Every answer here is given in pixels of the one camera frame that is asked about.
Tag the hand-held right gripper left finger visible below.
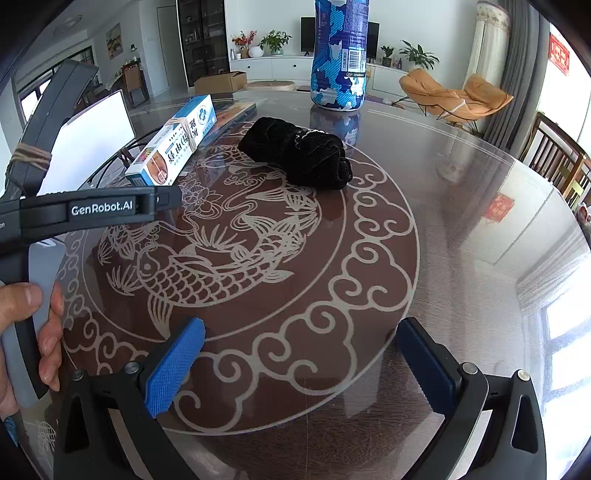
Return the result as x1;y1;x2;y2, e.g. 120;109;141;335
53;318;206;480

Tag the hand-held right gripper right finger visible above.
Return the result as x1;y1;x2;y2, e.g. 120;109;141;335
396;318;548;480

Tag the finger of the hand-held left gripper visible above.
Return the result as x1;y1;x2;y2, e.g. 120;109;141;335
142;187;182;217

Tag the white cardboard box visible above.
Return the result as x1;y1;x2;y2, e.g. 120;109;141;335
37;90;137;197

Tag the black velvet scrunchie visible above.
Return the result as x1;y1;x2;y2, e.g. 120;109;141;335
238;117;354;190

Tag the brown patterned glass desktop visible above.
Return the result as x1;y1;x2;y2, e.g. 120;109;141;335
28;90;591;480

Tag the person's left hand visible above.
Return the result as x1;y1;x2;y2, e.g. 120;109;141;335
0;282;64;416

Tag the blue white medicine box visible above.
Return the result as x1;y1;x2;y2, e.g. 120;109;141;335
124;95;218;186

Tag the brown cardboard box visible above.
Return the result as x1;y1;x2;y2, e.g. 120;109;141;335
194;71;247;95

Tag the white door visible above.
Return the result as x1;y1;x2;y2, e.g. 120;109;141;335
156;7;182;88

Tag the oval beige floor mat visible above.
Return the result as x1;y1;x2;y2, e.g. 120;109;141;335
245;80;296;92

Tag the dark glass display cabinet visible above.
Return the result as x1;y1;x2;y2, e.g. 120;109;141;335
178;0;230;86

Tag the red flower plant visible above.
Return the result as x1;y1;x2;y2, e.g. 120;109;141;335
231;30;257;58

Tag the white TV cabinet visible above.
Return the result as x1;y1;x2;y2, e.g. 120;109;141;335
229;55;407;95

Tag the round ceiling light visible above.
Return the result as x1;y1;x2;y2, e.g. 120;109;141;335
54;15;84;37

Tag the green leafy potted plant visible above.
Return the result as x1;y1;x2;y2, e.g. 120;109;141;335
259;30;293;56

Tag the black television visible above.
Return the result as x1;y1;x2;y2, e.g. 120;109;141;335
300;16;380;54

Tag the blue patterned bottle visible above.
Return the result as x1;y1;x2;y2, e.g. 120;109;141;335
310;0;370;112

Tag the wooden chair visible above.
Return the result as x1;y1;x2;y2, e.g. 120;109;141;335
519;111;591;204

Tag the orange lounge chair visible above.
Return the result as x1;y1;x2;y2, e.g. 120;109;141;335
399;68;514;125

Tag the tall leafy potted plant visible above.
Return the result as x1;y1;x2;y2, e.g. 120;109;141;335
399;41;439;71

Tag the grey curtain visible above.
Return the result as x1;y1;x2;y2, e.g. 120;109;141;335
482;0;552;153

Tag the cream covered air conditioner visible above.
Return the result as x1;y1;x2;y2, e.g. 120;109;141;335
464;0;511;88

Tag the framed wall painting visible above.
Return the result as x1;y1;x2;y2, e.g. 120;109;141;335
105;23;123;60

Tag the red wall decoration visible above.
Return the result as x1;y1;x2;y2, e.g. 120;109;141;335
549;33;571;75

